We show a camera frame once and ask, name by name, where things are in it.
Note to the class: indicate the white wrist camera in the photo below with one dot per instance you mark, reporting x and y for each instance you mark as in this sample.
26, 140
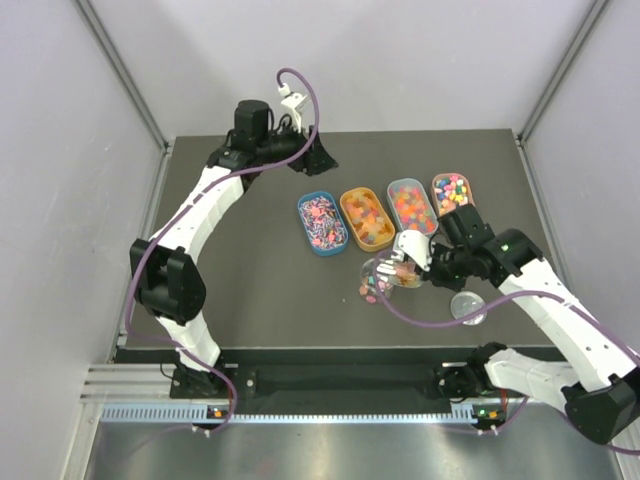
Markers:
294, 103
415, 246

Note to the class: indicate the aluminium right frame post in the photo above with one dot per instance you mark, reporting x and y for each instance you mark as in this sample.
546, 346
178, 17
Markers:
586, 28

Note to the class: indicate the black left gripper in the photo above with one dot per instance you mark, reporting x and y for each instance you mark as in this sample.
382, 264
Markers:
310, 153

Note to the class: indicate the aluminium front frame rail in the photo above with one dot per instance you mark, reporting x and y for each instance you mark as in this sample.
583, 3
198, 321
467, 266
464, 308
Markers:
252, 382

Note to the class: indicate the orange candy tray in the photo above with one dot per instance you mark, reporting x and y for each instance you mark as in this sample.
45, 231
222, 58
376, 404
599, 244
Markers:
370, 224

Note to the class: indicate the aluminium frame post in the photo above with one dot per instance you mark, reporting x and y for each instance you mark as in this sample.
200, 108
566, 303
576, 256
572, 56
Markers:
586, 28
100, 34

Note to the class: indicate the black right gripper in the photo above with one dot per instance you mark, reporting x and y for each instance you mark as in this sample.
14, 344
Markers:
432, 275

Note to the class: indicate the light blue candy tray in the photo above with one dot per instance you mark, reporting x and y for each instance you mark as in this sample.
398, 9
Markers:
410, 206

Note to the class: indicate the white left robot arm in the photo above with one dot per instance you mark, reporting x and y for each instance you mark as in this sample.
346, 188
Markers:
167, 283

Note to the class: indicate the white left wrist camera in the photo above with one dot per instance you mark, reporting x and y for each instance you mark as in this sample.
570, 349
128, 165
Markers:
294, 103

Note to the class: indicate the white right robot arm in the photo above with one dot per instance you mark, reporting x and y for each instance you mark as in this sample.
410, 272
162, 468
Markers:
596, 385

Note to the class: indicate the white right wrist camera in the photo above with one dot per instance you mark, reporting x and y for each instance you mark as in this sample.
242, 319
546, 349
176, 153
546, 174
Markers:
415, 246

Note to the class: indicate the pink candy tray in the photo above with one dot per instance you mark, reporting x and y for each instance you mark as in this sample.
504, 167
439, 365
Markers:
450, 191

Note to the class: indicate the aluminium left frame post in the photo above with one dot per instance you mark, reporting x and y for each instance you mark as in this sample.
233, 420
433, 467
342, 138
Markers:
100, 34

